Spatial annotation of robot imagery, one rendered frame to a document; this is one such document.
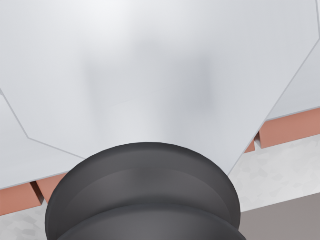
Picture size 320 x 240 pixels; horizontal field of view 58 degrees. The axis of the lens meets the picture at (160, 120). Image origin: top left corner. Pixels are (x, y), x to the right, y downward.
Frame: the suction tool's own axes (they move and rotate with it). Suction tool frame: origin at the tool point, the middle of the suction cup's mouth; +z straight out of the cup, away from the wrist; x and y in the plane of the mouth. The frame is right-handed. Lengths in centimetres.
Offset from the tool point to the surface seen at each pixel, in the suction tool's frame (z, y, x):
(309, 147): 29.3, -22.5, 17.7
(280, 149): 29.3, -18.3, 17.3
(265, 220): 97, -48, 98
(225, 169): 11.0, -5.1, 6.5
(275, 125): 14.8, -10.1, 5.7
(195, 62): 11.1, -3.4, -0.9
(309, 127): 14.8, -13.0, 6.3
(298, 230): 97, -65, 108
